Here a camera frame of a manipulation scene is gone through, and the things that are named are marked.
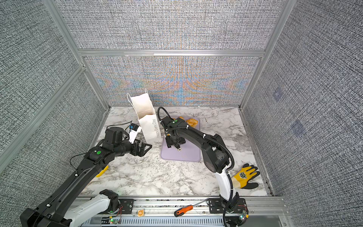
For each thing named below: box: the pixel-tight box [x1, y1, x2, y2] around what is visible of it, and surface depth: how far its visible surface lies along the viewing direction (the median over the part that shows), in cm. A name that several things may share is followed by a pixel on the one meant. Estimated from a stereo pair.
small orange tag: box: [137, 209, 145, 218], surface depth 73 cm
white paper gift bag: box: [126, 88, 163, 144], surface depth 92 cm
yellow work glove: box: [231, 163, 261, 189], surface depth 83 cm
